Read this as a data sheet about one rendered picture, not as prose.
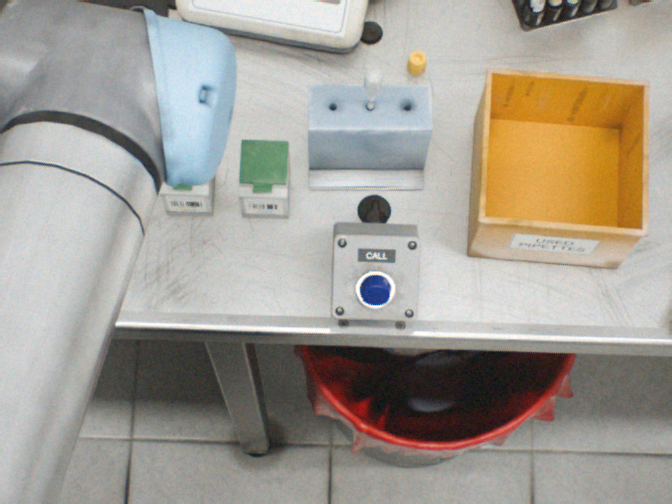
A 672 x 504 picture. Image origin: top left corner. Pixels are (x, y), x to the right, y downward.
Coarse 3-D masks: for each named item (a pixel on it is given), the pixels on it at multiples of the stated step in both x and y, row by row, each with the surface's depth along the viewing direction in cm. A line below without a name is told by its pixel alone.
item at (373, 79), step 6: (372, 66) 99; (378, 66) 99; (366, 72) 99; (372, 72) 99; (378, 72) 99; (366, 78) 99; (372, 78) 99; (378, 78) 99; (366, 84) 100; (372, 84) 99; (378, 84) 99; (372, 90) 100; (378, 90) 100
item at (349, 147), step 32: (320, 96) 105; (352, 96) 105; (384, 96) 105; (416, 96) 105; (320, 128) 104; (352, 128) 104; (384, 128) 104; (416, 128) 104; (320, 160) 110; (352, 160) 110; (384, 160) 110; (416, 160) 111
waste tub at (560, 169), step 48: (528, 96) 109; (576, 96) 109; (624, 96) 108; (480, 144) 107; (528, 144) 114; (576, 144) 114; (624, 144) 111; (480, 192) 103; (528, 192) 112; (576, 192) 113; (624, 192) 110; (480, 240) 107; (528, 240) 106; (576, 240) 105; (624, 240) 104
